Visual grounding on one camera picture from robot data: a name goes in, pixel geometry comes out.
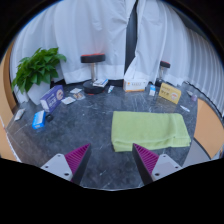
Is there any printed card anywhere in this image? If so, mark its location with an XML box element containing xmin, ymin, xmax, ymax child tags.
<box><xmin>73</xmin><ymin>92</ymin><xmax>86</xmax><ymax>101</ymax></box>

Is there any purple box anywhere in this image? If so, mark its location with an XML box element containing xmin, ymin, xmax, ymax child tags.
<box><xmin>39</xmin><ymin>84</ymin><xmax>65</xmax><ymax>114</ymax></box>

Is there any pale card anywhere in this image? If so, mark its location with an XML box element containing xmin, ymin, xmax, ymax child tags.
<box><xmin>69</xmin><ymin>87</ymin><xmax>83</xmax><ymax>95</ymax></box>

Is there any green towel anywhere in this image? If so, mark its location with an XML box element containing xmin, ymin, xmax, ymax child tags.
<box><xmin>110</xmin><ymin>110</ymin><xmax>192</xmax><ymax>153</ymax></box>

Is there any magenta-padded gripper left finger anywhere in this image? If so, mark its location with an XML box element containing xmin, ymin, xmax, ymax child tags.
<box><xmin>40</xmin><ymin>143</ymin><xmax>92</xmax><ymax>186</ymax></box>

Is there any small blue and white box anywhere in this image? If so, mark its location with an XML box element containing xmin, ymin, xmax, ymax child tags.
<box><xmin>148</xmin><ymin>84</ymin><xmax>157</xmax><ymax>97</ymax></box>

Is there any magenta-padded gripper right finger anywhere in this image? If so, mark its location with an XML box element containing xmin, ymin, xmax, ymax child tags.
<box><xmin>131</xmin><ymin>143</ymin><xmax>184</xmax><ymax>186</ymax></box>

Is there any white book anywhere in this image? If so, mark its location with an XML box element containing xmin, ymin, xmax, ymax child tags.
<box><xmin>92</xmin><ymin>78</ymin><xmax>109</xmax><ymax>88</ymax></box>

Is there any white curtain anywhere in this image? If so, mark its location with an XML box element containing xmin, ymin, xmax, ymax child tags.
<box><xmin>124</xmin><ymin>0</ymin><xmax>224</xmax><ymax>116</ymax></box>
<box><xmin>9</xmin><ymin>0</ymin><xmax>138</xmax><ymax>104</ymax></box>

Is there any potted green plant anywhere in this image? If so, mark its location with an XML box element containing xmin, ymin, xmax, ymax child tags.
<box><xmin>11</xmin><ymin>47</ymin><xmax>68</xmax><ymax>106</ymax></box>

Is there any white card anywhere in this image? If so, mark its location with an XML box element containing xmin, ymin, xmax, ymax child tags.
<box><xmin>60</xmin><ymin>96</ymin><xmax>77</xmax><ymax>106</ymax></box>

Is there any white and orange box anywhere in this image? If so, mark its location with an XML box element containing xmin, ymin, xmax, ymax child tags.
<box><xmin>122</xmin><ymin>78</ymin><xmax>149</xmax><ymax>93</ymax></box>

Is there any black stool with red rim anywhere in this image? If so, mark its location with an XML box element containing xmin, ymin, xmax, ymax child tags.
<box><xmin>154</xmin><ymin>60</ymin><xmax>172</xmax><ymax>88</ymax></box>
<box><xmin>80</xmin><ymin>53</ymin><xmax>107</xmax><ymax>95</ymax></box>

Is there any yellow box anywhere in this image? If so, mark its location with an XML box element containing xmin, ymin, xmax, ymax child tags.
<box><xmin>158</xmin><ymin>82</ymin><xmax>183</xmax><ymax>105</ymax></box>

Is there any grey remote control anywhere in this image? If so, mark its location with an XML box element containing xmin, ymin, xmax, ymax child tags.
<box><xmin>13</xmin><ymin>108</ymin><xmax>26</xmax><ymax>122</ymax></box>

